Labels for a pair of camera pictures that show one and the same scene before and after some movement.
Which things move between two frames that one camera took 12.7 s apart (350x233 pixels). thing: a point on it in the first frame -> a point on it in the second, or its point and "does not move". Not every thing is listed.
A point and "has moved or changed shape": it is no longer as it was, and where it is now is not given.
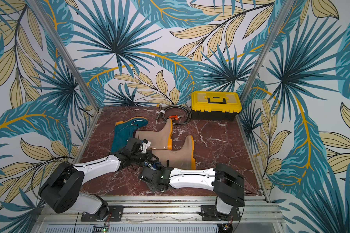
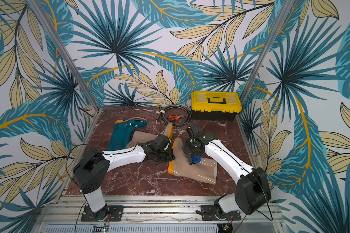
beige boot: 161,139 does not move
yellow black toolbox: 215,106 does not move
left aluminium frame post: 66,53 does not move
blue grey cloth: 158,166 -> 194,159
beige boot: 181,158 has moved or changed shape
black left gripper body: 142,158 -> 165,155
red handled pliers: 176,117 does not move
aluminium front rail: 168,214 does not move
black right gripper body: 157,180 -> 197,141
